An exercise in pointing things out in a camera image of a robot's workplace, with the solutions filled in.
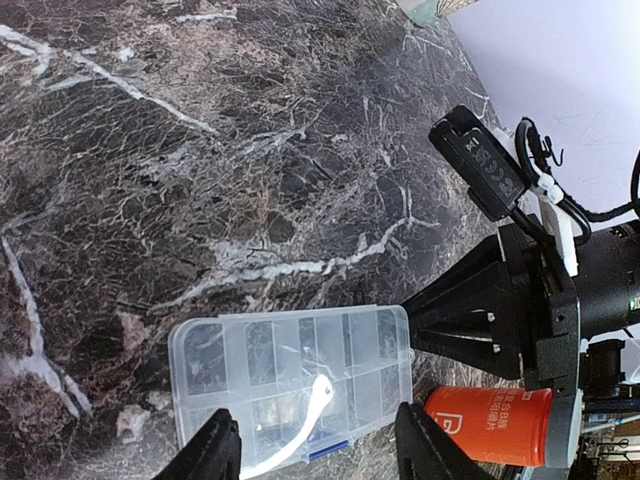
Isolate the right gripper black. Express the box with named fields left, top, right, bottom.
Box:
left=402, top=224, right=583, bottom=468

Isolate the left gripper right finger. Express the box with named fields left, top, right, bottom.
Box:
left=394, top=402, right=493, bottom=480

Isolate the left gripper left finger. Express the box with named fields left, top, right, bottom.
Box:
left=154, top=409, right=242, bottom=480

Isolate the clear plastic pill organizer box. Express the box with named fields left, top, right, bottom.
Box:
left=168, top=305, right=413, bottom=469

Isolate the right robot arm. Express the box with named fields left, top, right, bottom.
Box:
left=402, top=221, right=639, bottom=405

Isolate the red pill bottle grey cap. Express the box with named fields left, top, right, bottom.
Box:
left=425, top=387, right=553, bottom=467

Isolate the white ceramic bowl back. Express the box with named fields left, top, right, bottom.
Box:
left=396, top=0, right=477, bottom=27

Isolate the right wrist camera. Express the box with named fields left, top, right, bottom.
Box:
left=428, top=105, right=592, bottom=277

